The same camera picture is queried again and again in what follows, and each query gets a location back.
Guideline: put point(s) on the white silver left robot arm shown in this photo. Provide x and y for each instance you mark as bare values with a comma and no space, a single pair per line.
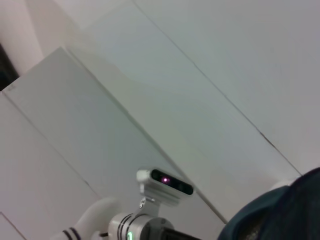
92,215

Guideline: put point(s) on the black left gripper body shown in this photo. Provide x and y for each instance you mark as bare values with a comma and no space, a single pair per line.
175,235

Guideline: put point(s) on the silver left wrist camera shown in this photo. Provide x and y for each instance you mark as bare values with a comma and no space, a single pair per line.
172,181

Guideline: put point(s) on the dark teal insulated lunch bag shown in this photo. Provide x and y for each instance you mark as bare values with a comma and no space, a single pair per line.
275,215

